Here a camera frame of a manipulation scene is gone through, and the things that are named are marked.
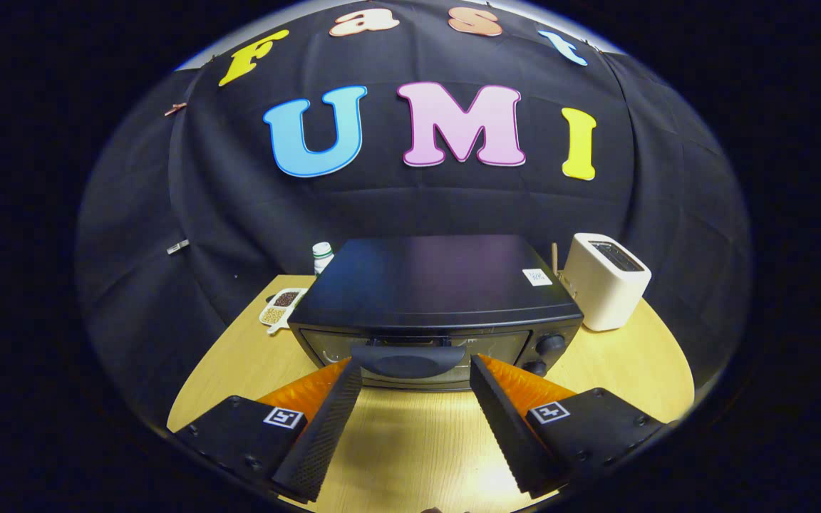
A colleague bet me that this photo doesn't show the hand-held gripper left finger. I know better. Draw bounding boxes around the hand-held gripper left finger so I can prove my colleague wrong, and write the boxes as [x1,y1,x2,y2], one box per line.
[174,358,363,502]

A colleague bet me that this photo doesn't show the white dish of beans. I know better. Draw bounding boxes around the white dish of beans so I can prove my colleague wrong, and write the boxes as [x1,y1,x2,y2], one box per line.
[259,287,308,334]

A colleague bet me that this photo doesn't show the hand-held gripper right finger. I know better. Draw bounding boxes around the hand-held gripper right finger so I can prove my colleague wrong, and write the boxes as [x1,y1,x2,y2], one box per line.
[469,354,668,499]

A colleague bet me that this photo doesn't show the white toaster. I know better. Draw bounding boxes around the white toaster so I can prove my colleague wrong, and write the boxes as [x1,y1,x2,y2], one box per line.
[562,233,652,332]

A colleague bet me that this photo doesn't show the black backdrop cloth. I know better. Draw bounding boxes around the black backdrop cloth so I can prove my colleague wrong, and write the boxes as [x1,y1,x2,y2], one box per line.
[74,0,752,428]

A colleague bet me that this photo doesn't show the black toaster oven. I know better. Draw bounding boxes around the black toaster oven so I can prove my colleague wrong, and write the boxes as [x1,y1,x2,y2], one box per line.
[288,235,584,391]

